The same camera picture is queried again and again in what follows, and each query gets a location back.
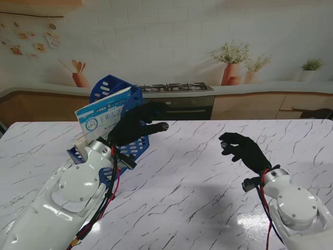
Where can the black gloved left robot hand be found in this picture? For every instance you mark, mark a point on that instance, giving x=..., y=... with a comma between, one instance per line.
x=135, y=125

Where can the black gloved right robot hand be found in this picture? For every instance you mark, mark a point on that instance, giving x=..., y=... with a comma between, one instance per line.
x=247, y=151

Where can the white workbook with blue header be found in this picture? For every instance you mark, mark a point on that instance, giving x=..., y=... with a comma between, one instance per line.
x=101, y=122

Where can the yellow cover book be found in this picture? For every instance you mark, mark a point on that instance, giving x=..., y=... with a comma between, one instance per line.
x=80, y=144

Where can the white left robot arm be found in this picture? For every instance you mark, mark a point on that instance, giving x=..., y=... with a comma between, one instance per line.
x=70, y=198

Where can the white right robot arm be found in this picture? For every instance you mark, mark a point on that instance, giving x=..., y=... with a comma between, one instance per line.
x=296, y=208

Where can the blue perforated plastic file holder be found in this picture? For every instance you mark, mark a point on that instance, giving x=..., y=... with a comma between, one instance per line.
x=135, y=93

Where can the printed kitchen scene backdrop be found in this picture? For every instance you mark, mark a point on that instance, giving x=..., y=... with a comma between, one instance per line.
x=166, y=39

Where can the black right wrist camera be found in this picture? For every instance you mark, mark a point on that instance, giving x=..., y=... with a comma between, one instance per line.
x=251, y=185

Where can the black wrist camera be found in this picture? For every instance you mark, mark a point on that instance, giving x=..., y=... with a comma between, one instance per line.
x=127, y=160
x=251, y=185

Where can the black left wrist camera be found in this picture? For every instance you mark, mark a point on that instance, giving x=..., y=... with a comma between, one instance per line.
x=127, y=160

